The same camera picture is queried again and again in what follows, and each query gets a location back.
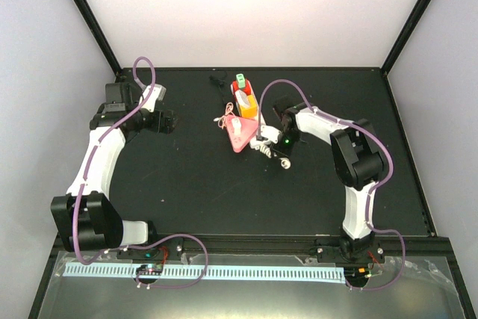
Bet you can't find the white USB charger plug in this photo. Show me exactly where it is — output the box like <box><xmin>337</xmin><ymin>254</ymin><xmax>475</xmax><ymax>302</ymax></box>
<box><xmin>231</xmin><ymin>117</ymin><xmax>242</xmax><ymax>135</ymax></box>

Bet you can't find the white power strip cord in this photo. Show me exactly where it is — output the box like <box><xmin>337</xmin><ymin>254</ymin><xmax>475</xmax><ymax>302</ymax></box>
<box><xmin>257</xmin><ymin>140</ymin><xmax>293</xmax><ymax>169</ymax></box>

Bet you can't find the yellow cube socket adapter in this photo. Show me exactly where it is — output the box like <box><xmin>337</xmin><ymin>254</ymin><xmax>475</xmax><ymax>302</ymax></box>
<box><xmin>238</xmin><ymin>95</ymin><xmax>258</xmax><ymax>119</ymax></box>

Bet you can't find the pink triangular power strip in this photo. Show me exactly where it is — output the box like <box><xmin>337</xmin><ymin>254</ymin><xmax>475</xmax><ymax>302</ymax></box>
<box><xmin>226</xmin><ymin>114</ymin><xmax>258</xmax><ymax>153</ymax></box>

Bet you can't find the purple cable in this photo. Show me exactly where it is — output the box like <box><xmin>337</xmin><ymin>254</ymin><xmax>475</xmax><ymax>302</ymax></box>
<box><xmin>257</xmin><ymin>79</ymin><xmax>406</xmax><ymax>292</ymax></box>
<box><xmin>72</xmin><ymin>56</ymin><xmax>208</xmax><ymax>290</ymax></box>

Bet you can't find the white long power strip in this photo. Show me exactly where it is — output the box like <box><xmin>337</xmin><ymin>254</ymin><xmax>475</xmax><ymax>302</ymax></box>
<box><xmin>230</xmin><ymin>84</ymin><xmax>264</xmax><ymax>122</ymax></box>

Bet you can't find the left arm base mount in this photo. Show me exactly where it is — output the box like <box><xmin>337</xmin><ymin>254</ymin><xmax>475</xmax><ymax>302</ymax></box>
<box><xmin>117</xmin><ymin>238</ymin><xmax>184</xmax><ymax>262</ymax></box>

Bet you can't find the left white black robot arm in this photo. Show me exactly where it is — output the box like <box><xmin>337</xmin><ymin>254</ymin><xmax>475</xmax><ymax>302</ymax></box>
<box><xmin>51</xmin><ymin>83</ymin><xmax>177</xmax><ymax>258</ymax></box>

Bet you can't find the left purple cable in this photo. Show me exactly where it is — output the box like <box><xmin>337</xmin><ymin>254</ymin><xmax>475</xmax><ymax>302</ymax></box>
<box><xmin>72</xmin><ymin>56</ymin><xmax>208</xmax><ymax>290</ymax></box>

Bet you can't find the white slotted cable duct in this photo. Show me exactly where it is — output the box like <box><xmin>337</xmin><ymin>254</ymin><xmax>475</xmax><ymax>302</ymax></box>
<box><xmin>63</xmin><ymin>262</ymin><xmax>346</xmax><ymax>284</ymax></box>

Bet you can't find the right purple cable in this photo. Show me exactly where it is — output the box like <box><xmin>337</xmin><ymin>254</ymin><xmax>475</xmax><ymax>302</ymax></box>
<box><xmin>257</xmin><ymin>79</ymin><xmax>406</xmax><ymax>292</ymax></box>

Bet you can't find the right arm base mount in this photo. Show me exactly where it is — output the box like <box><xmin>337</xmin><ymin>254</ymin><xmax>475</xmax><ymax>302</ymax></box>
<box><xmin>309</xmin><ymin>236</ymin><xmax>384</xmax><ymax>264</ymax></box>

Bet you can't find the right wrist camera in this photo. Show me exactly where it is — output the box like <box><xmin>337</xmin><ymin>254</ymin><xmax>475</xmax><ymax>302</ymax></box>
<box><xmin>256</xmin><ymin>124</ymin><xmax>281</xmax><ymax>144</ymax></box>

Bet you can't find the green white plug adapter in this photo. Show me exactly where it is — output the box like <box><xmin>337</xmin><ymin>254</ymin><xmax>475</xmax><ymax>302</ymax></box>
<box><xmin>236</xmin><ymin>73</ymin><xmax>247</xmax><ymax>89</ymax></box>

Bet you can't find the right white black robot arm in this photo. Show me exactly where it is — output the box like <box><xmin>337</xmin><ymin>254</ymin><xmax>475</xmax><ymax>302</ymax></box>
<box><xmin>271</xmin><ymin>96</ymin><xmax>389</xmax><ymax>261</ymax></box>

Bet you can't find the red cube socket adapter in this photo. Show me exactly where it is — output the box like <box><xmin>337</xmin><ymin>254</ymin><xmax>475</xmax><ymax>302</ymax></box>
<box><xmin>232</xmin><ymin>80</ymin><xmax>252</xmax><ymax>96</ymax></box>

